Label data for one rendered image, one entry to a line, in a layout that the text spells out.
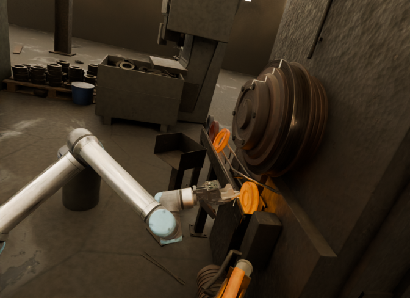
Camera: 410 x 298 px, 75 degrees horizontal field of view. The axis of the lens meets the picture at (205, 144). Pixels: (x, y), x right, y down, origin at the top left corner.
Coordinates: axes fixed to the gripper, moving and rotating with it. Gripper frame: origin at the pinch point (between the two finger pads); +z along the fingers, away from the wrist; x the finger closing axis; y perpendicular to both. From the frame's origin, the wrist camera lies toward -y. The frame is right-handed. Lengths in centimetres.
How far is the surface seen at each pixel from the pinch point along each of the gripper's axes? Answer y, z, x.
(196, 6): 83, 15, 261
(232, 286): 7, -13, -49
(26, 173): -29, -152, 108
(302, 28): 65, 39, 26
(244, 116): 37.7, 4.1, -1.5
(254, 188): 4.3, 6.9, -3.0
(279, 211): 2.4, 12.6, -17.7
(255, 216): 4.2, 2.4, -20.3
